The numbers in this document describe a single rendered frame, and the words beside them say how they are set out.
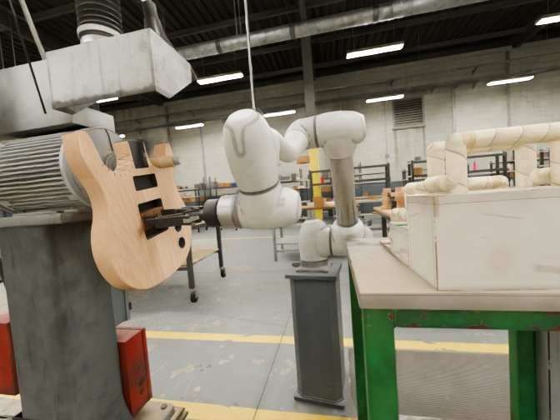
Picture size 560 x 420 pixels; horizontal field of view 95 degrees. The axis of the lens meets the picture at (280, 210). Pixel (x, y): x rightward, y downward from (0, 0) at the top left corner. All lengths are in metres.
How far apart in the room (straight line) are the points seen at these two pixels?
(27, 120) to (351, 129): 1.05
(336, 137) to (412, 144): 11.26
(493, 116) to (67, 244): 13.43
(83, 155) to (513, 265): 0.84
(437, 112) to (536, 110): 3.39
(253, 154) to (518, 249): 0.50
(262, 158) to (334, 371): 1.29
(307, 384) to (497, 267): 1.29
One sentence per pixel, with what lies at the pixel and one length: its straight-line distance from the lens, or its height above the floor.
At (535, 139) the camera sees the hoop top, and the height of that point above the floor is 1.18.
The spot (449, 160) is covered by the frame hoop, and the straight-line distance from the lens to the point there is 0.56.
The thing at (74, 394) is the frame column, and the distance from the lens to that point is 1.17.
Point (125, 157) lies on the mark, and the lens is 0.79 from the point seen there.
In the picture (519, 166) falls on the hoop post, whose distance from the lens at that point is 0.71.
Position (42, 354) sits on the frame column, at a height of 0.69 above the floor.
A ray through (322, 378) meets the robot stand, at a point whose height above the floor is 0.14.
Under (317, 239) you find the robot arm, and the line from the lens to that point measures 1.39.
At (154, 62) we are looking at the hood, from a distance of 0.75.
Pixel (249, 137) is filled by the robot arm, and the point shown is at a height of 1.24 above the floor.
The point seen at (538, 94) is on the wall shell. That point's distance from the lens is 14.43.
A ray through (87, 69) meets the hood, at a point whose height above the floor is 1.46.
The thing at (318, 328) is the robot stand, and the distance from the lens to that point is 1.50.
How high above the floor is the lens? 1.12
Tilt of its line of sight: 3 degrees down
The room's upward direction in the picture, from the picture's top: 4 degrees counter-clockwise
